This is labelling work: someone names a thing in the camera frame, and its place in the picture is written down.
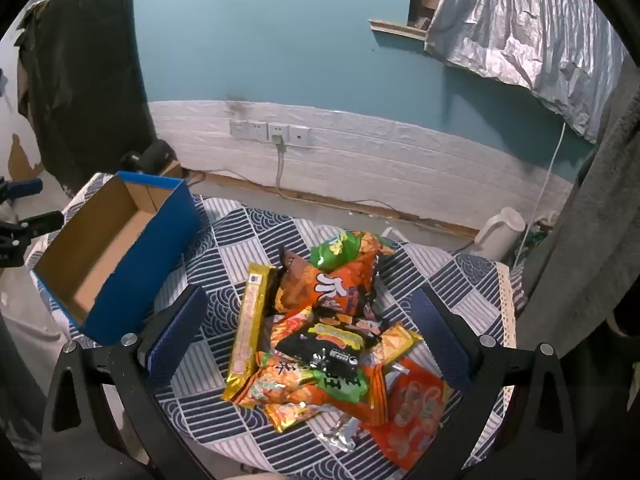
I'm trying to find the grey plug with cable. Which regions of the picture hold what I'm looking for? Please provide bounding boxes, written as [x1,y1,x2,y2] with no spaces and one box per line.
[272,134,288,196]

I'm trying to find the long gold snack packet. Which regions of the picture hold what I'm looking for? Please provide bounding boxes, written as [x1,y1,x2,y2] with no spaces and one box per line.
[222,262,278,402]

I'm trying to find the black cloth on wall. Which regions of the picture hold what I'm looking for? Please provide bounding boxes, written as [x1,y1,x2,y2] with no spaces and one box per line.
[15,0,158,193]

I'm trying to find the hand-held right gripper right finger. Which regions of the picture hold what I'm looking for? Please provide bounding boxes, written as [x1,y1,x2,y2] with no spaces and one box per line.
[410,287,578,480]

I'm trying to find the silver foil snack packet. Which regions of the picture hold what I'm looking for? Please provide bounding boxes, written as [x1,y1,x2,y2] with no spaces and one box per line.
[316,410,362,453]

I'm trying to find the small gold snack packet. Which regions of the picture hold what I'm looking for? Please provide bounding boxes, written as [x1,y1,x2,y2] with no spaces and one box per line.
[360,322,425,368]

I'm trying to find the orange printed snack packet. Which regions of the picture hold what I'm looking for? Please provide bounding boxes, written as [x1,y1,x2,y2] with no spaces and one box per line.
[234,352,321,408]

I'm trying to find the grey cloth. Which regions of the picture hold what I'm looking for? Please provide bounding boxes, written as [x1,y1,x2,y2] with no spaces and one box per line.
[517,55,640,358]

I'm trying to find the black snack packet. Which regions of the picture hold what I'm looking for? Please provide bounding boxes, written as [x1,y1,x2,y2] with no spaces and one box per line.
[275,322,386,376]

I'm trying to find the white cable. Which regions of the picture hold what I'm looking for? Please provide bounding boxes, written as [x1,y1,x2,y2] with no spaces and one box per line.
[510,120,567,266]

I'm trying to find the orange and green snack packet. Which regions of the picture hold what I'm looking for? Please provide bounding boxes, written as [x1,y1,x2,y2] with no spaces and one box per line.
[300,360,388,426]

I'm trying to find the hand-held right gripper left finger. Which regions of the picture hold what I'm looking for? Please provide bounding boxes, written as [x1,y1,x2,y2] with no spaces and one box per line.
[41,284,211,480]

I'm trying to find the silver crinkled curtain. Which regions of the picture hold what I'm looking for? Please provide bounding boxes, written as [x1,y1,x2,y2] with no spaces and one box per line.
[425,0,632,143]

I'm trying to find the black round device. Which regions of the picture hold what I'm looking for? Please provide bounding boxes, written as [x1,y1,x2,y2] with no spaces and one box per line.
[120,140,176,175]

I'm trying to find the wooden window sill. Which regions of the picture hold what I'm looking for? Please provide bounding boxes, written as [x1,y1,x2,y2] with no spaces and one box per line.
[369,19,430,40]

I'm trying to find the red-orange snack packet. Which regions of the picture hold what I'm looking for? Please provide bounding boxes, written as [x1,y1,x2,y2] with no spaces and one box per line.
[360,357,453,471]

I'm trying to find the navy patterned tablecloth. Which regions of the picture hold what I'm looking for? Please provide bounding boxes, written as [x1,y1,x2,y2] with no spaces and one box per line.
[27,172,526,480]

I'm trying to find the blue cardboard box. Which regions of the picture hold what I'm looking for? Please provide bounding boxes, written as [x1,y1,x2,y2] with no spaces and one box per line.
[31,171,197,347]

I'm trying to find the large orange snack packet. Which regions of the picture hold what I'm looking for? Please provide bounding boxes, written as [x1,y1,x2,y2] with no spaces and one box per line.
[272,247,396,318]

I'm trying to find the white kettle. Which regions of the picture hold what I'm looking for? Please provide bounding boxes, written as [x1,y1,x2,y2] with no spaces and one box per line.
[474,206,527,261]

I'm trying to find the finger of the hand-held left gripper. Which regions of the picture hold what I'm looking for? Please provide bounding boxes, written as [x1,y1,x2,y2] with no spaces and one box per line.
[0,210,66,242]
[0,177,44,206]

